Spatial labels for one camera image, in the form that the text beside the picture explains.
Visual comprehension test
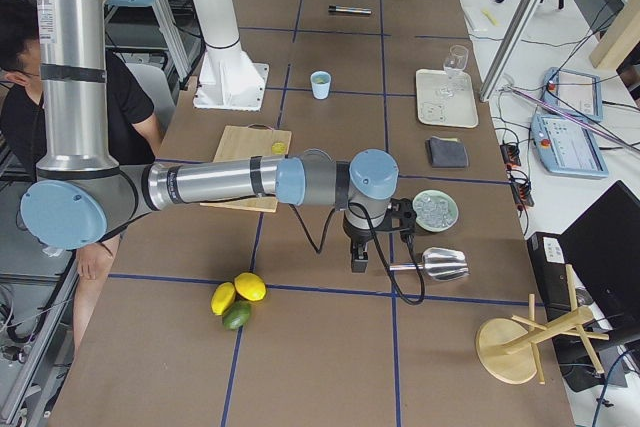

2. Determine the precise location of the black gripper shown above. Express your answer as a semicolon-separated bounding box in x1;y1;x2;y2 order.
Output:
350;198;417;273

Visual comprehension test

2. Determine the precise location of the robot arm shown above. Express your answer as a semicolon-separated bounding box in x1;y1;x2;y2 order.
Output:
20;0;416;272

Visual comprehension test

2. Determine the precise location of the yellow lemon at edge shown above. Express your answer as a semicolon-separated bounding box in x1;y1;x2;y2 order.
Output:
210;282;236;316

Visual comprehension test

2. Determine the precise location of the light blue cup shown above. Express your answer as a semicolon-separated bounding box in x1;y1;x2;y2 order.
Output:
310;71;332;100

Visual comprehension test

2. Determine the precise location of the metal ice scoop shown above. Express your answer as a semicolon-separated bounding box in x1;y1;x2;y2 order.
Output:
390;247;470;282

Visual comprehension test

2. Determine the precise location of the green bowl of ice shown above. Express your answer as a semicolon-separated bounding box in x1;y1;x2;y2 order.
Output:
412;190;459;233

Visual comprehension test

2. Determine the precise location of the grey folded cloth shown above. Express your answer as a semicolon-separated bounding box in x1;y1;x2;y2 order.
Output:
425;136;469;168

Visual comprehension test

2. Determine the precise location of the green lime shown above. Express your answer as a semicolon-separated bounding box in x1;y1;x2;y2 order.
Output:
222;301;252;330

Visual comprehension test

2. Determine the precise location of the wooden cutting board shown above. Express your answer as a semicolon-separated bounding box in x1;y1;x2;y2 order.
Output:
202;124;291;213

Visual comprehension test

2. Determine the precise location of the wooden stand with base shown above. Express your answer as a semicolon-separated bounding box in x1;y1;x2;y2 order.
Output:
475;264;609;385

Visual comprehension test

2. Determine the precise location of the cream bear tray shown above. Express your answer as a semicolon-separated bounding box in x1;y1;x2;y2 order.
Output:
415;69;479;128

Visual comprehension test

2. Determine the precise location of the black computer tower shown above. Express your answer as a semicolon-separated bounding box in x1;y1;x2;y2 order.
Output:
527;232;571;320

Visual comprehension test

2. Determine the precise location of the clear glass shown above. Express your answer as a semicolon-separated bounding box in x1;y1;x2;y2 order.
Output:
441;45;469;97

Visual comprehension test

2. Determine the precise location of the blue teach pendant near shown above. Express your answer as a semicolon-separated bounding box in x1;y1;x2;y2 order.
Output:
531;114;609;179

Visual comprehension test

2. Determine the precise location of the blue teach pendant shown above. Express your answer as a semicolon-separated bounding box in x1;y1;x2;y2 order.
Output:
541;67;604;122
531;114;609;179

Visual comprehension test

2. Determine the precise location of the black computer monitor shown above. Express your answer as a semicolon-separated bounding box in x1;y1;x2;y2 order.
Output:
560;181;639;332

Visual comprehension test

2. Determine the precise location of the blue teach pendant far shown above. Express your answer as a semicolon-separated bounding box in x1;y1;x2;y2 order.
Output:
541;67;604;122

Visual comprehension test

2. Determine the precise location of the seated person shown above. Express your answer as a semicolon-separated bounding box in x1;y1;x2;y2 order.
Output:
0;0;166;353

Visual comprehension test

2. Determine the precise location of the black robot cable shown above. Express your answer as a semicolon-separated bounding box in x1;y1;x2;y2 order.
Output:
289;201;427;306

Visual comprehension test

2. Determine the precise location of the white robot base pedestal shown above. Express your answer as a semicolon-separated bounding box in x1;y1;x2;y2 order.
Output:
192;0;269;111

